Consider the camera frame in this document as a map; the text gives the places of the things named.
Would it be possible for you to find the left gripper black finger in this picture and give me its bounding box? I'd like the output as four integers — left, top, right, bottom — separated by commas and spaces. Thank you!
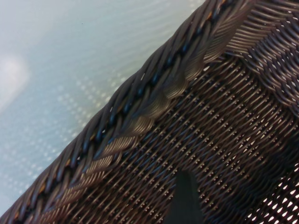
163, 169, 202, 224

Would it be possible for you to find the dark brown woven basket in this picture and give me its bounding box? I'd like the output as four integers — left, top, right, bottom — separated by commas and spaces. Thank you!
0, 0, 299, 224

